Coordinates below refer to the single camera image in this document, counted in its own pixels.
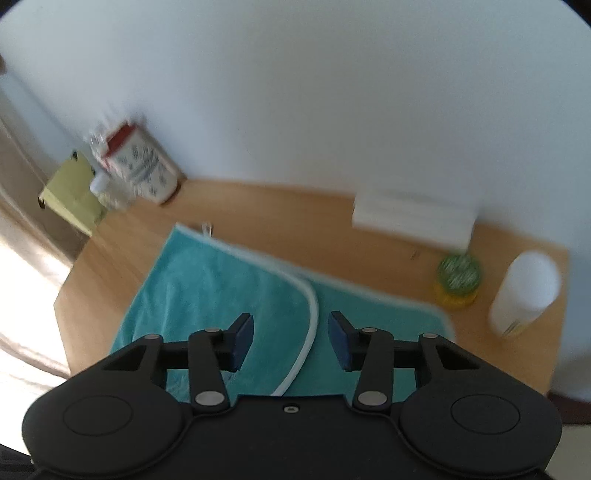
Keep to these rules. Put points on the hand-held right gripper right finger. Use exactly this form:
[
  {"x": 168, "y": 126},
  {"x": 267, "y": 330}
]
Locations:
[{"x": 338, "y": 342}]

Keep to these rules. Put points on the green yellow round tin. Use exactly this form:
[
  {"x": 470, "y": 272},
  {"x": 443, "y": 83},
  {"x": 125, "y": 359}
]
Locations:
[{"x": 458, "y": 279}]

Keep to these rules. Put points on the teal towel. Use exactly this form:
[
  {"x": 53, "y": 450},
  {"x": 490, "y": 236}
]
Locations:
[{"x": 207, "y": 295}]

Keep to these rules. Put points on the white plastic bottle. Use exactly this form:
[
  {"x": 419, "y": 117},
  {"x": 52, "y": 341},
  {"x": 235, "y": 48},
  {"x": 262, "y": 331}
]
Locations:
[{"x": 524, "y": 295}]

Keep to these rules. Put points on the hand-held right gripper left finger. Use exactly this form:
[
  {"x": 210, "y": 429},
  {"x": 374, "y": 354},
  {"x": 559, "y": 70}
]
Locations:
[{"x": 242, "y": 340}]

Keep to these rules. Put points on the small clear bottle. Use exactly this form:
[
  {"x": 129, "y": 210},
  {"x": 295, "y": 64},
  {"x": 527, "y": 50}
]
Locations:
[{"x": 108, "y": 191}]

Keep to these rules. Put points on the white tissue pack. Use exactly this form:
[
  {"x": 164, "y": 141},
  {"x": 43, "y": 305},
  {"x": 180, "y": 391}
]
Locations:
[{"x": 413, "y": 219}]

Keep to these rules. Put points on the patterned white container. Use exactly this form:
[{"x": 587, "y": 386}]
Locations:
[{"x": 143, "y": 166}]

